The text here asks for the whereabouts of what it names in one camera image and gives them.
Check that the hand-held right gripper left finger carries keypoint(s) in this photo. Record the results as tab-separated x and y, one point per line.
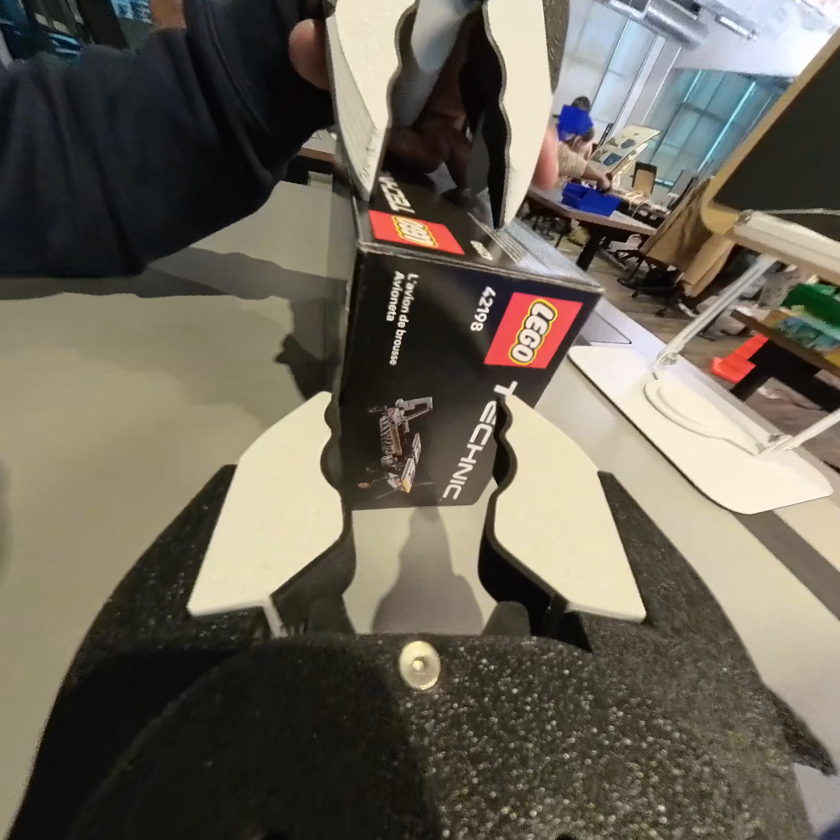
269	518

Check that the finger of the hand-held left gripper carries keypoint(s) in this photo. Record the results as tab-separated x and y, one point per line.
364	65
528	98

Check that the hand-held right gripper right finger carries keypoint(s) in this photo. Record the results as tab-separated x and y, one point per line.
558	525

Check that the black toy brick box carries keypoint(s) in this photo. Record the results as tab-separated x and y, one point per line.
426	341

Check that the person's left forearm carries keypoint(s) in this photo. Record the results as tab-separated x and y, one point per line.
131	151

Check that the grey desk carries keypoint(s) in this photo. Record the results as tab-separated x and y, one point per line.
131	394

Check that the tan display board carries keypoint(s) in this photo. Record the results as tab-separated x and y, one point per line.
623	148

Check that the blue plastic bin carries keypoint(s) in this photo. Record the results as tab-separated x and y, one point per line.
590	200

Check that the brown office table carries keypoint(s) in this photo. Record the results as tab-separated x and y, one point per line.
610	226

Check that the tan coat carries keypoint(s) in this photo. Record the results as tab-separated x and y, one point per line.
689	236

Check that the orange cone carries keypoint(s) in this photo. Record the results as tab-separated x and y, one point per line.
741	361

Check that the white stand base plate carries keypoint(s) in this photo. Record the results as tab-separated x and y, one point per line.
754	479

